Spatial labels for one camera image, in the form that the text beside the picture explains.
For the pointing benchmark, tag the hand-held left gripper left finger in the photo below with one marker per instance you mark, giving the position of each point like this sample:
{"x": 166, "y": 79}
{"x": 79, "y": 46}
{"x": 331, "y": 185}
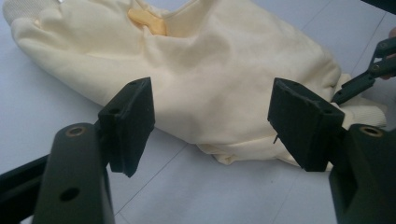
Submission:
{"x": 127, "y": 124}

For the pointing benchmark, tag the pale blue table mat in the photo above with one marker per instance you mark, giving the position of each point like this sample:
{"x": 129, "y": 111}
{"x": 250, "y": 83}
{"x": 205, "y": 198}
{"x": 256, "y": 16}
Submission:
{"x": 218, "y": 193}

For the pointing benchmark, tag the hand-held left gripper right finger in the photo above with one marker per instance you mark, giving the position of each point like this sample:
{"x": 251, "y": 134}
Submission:
{"x": 305, "y": 130}

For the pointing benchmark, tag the cream baby pants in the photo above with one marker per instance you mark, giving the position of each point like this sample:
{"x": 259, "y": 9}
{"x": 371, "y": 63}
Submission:
{"x": 202, "y": 77}

